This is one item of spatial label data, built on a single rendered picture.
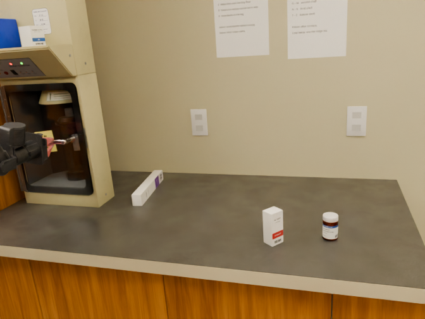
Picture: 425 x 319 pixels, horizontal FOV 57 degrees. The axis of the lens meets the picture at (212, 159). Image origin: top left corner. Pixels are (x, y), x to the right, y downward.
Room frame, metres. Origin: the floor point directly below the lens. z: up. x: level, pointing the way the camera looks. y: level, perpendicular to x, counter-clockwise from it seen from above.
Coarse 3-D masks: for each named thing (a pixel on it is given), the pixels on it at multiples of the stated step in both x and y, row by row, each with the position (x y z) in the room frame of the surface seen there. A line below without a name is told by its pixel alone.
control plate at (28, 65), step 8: (0, 64) 1.31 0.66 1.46; (8, 64) 1.31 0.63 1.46; (16, 64) 1.30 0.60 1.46; (24, 64) 1.29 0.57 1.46; (32, 64) 1.28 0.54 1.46; (0, 72) 1.35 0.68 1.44; (8, 72) 1.34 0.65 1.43; (16, 72) 1.33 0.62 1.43; (24, 72) 1.33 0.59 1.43; (32, 72) 1.32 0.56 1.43; (40, 72) 1.31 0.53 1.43
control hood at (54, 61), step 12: (12, 48) 1.26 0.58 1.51; (24, 48) 1.24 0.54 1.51; (36, 48) 1.23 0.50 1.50; (48, 48) 1.22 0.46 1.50; (60, 48) 1.26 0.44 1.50; (72, 48) 1.32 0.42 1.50; (36, 60) 1.27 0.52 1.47; (48, 60) 1.26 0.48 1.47; (60, 60) 1.25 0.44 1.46; (72, 60) 1.31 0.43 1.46; (48, 72) 1.30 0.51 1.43; (60, 72) 1.29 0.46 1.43; (72, 72) 1.30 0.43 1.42
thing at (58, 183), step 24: (24, 96) 1.38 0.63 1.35; (48, 96) 1.35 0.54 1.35; (72, 96) 1.32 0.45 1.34; (24, 120) 1.38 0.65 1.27; (48, 120) 1.35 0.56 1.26; (72, 120) 1.32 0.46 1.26; (72, 144) 1.33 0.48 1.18; (24, 168) 1.40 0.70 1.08; (48, 168) 1.36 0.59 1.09; (72, 168) 1.33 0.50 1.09; (48, 192) 1.37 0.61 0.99; (72, 192) 1.34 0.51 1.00
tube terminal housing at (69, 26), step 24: (0, 0) 1.40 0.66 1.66; (24, 0) 1.37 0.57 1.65; (48, 0) 1.34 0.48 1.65; (72, 0) 1.36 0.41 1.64; (24, 24) 1.37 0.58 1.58; (72, 24) 1.34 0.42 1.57; (96, 96) 1.41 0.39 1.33; (96, 120) 1.39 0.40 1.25; (96, 144) 1.36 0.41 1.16; (96, 168) 1.34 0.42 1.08; (96, 192) 1.32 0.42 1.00
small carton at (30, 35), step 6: (24, 30) 1.27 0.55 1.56; (30, 30) 1.26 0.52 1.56; (36, 30) 1.28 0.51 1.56; (42, 30) 1.30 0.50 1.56; (24, 36) 1.28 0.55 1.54; (30, 36) 1.26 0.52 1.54; (36, 36) 1.28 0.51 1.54; (42, 36) 1.30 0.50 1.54; (24, 42) 1.28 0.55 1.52; (30, 42) 1.27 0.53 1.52; (36, 42) 1.28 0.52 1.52; (42, 42) 1.30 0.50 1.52
